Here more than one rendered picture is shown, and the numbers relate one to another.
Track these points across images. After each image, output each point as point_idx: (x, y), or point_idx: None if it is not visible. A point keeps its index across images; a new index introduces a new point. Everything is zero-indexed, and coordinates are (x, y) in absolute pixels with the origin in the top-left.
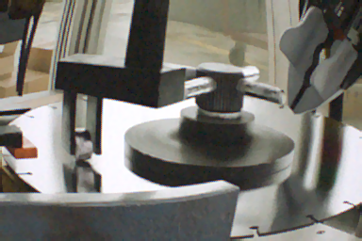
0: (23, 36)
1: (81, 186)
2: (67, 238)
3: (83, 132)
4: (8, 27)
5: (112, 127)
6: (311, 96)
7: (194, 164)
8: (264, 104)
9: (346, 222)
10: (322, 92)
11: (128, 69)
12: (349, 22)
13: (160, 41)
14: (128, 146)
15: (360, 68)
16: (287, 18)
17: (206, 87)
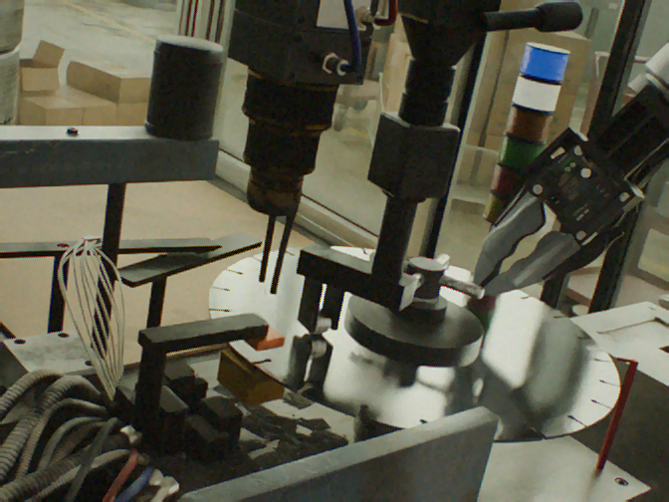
0: (268, 227)
1: (328, 370)
2: (377, 486)
3: (324, 312)
4: (189, 162)
5: None
6: (502, 283)
7: (410, 342)
8: None
9: None
10: (519, 283)
11: (377, 278)
12: (588, 223)
13: (403, 258)
14: (355, 319)
15: (578, 262)
16: None
17: (419, 283)
